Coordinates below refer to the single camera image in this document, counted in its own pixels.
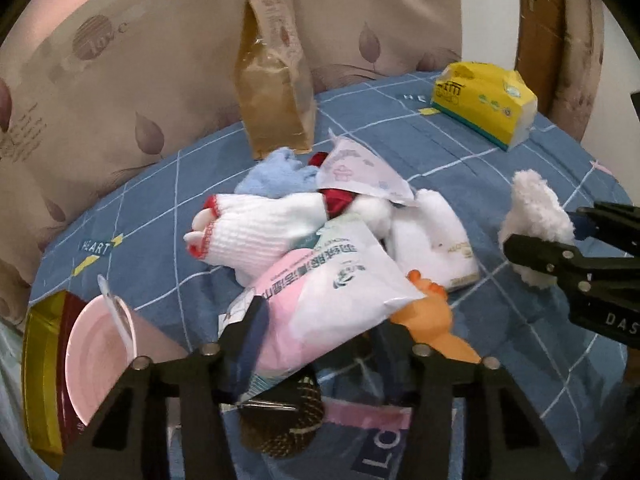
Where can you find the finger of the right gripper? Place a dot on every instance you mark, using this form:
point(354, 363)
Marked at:
point(545, 254)
point(617, 225)

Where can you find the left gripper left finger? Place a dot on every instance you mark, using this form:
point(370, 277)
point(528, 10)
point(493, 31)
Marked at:
point(127, 438)

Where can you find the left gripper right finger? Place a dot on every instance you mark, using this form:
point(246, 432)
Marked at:
point(503, 437)

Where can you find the white fluffy sock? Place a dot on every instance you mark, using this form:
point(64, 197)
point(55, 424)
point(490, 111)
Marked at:
point(535, 211)

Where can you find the black gold mesh pouch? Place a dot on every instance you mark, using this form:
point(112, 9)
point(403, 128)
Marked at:
point(284, 420)

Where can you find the orange plush toy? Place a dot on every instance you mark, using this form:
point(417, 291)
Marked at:
point(429, 321)

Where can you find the pink white wipes pack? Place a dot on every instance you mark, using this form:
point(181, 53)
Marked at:
point(332, 287)

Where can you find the floral white sachet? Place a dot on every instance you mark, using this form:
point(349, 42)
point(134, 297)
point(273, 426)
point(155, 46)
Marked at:
point(352, 167)

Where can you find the pink ceramic mug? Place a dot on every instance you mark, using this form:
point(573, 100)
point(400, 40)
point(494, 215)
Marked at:
point(96, 357)

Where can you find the white spoon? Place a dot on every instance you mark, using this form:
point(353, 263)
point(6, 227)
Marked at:
point(118, 316)

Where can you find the white knit glove red cuff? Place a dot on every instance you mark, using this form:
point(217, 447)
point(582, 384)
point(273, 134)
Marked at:
point(248, 233)

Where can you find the gold red tin box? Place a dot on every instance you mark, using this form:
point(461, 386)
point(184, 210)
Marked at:
point(50, 420)

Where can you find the yellow tissue pack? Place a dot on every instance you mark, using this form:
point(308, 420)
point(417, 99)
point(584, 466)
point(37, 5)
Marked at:
point(494, 102)

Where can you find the blue checked tablecloth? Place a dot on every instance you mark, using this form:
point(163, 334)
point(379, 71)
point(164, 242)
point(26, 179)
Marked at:
point(572, 377)

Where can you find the light blue fluffy sock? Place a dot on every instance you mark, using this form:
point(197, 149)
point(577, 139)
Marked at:
point(278, 175)

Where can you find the red sleep mask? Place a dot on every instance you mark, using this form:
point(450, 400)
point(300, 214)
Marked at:
point(336, 200)

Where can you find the kraft paper snack bag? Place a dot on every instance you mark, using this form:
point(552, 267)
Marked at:
point(273, 81)

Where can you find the beige leaf print curtain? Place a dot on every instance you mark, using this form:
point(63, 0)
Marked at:
point(93, 91)

